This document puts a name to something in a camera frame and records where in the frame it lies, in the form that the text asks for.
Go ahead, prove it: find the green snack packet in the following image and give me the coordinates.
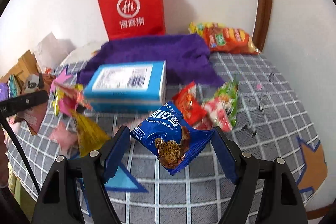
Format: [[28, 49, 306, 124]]
[[214, 79, 239, 127]]

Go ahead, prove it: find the blue chocolate chip cookie packet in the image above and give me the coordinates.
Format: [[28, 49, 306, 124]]
[[130, 101, 214, 176]]

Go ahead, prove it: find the yellow pink snack bag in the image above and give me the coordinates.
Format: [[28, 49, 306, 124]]
[[51, 83, 111, 158]]

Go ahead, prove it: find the long red pink snack packet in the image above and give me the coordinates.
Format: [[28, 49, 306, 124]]
[[51, 81, 92, 117]]

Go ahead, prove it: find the pink panda snack packet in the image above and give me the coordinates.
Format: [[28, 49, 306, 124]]
[[22, 73, 45, 94]]

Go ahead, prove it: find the pale pink candy packet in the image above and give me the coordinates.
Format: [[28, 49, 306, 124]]
[[49, 121, 77, 153]]

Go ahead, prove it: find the pink white strawberry snack packet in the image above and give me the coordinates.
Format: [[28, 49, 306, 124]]
[[193, 97, 233, 132]]

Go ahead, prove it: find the person's left hand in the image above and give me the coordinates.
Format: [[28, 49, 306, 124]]
[[0, 128, 9, 188]]

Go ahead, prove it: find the cardboard box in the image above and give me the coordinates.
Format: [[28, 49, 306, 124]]
[[1, 50, 38, 83]]

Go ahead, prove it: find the grey checked table cloth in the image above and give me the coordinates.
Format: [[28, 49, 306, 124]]
[[5, 51, 329, 224]]

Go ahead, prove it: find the blue tissue box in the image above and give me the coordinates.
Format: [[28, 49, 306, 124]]
[[84, 61, 166, 113]]

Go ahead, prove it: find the white plastic bag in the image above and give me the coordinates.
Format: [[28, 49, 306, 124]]
[[32, 32, 76, 73]]

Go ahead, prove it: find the purple towel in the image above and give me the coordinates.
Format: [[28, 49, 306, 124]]
[[77, 34, 224, 87]]

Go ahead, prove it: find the orange potato chip bag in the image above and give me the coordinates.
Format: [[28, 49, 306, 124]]
[[203, 27, 260, 55]]

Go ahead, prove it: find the yellow potato chip bag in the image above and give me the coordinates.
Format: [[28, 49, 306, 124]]
[[188, 22, 225, 36]]

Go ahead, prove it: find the red paper shopping bag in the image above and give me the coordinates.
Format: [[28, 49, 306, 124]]
[[98, 0, 166, 40]]

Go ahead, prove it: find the black cable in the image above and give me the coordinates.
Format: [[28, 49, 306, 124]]
[[0, 118, 42, 196]]

